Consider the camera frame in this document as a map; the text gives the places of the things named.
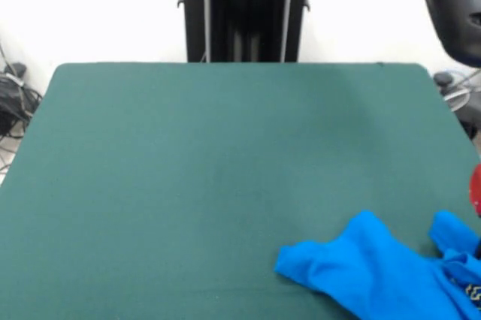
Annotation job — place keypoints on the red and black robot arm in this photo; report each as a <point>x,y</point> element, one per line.
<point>454,8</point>

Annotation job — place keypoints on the dark green table cloth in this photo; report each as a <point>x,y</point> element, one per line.
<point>150,185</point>

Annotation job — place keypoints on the blue laundry item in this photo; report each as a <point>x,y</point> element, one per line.
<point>376,267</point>

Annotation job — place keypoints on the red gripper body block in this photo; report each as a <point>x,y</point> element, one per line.
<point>476,188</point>

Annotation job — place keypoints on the black equipment case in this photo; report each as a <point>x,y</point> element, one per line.
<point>471,117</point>

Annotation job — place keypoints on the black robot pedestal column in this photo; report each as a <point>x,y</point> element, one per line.
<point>244,15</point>

